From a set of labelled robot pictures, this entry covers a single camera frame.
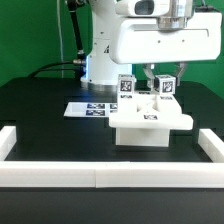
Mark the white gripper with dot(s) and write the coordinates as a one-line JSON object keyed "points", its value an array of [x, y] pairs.
{"points": [[140, 41]]}

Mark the white tagged cube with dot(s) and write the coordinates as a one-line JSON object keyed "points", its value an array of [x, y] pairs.
{"points": [[126, 84], [165, 84]]}

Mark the white chair back frame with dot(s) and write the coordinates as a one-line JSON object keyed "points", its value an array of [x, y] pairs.
{"points": [[150, 111]]}

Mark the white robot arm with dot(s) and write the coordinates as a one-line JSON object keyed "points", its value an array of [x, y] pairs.
{"points": [[100, 69]]}

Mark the white marker sheet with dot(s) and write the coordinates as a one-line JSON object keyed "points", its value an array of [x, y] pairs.
{"points": [[87, 109]]}

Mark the white U-shaped barrier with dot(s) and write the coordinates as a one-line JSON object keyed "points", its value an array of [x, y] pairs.
{"points": [[114, 174]]}

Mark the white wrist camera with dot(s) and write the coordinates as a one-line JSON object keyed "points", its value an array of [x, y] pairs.
{"points": [[142, 8]]}

